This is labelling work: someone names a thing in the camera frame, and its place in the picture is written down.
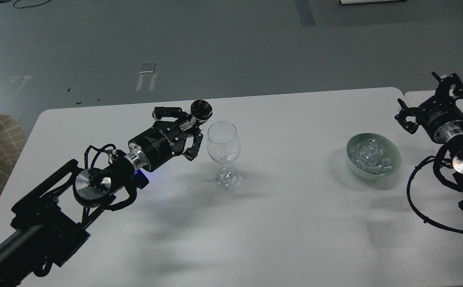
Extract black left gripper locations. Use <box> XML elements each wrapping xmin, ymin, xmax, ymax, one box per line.
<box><xmin>125</xmin><ymin>106</ymin><xmax>204</xmax><ymax>172</ymax></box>

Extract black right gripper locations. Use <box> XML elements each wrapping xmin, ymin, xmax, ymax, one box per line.
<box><xmin>395</xmin><ymin>71</ymin><xmax>463</xmax><ymax>144</ymax></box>

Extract steel cocktail jigger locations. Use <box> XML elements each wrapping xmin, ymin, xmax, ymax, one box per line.
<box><xmin>179</xmin><ymin>100</ymin><xmax>213</xmax><ymax>132</ymax></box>

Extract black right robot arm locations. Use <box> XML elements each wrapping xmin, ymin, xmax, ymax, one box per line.
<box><xmin>395</xmin><ymin>72</ymin><xmax>463</xmax><ymax>235</ymax></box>

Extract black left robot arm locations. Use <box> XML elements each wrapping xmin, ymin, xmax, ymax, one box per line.
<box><xmin>0</xmin><ymin>100</ymin><xmax>213</xmax><ymax>287</ymax></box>

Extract clear wine glass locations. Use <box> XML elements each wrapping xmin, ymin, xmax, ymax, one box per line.
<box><xmin>207</xmin><ymin>121</ymin><xmax>242</xmax><ymax>190</ymax></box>

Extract clear ice cubes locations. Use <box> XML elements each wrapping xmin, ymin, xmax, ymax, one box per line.
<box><xmin>347</xmin><ymin>139</ymin><xmax>394</xmax><ymax>175</ymax></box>

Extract green bowl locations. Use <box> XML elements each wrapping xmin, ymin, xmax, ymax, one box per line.
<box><xmin>345</xmin><ymin>133</ymin><xmax>402</xmax><ymax>180</ymax></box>

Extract black floor cable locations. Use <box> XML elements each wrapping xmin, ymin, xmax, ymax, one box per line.
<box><xmin>0</xmin><ymin>0</ymin><xmax>51</xmax><ymax>16</ymax></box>

